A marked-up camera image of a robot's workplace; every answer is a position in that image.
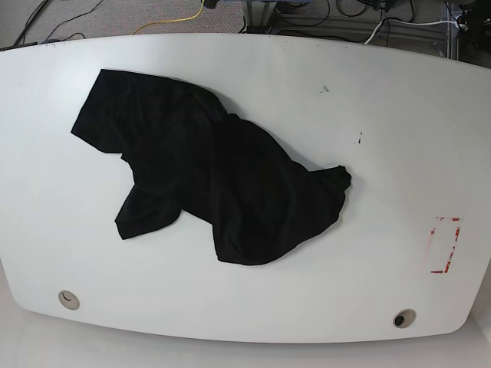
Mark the white cable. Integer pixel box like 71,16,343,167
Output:
363,18,460,45

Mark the right table grommet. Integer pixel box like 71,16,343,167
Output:
393,309,417,329

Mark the table grommet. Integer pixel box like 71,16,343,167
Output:
58,291,80,311
393,309,417,329

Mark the yellow cable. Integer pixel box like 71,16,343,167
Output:
132,0,206,36

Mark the red tape rectangle marking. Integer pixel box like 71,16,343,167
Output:
426,216,461,274

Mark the left table grommet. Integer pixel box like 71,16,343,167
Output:
58,291,80,311

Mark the black t-shirt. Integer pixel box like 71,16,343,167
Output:
71,70,351,266

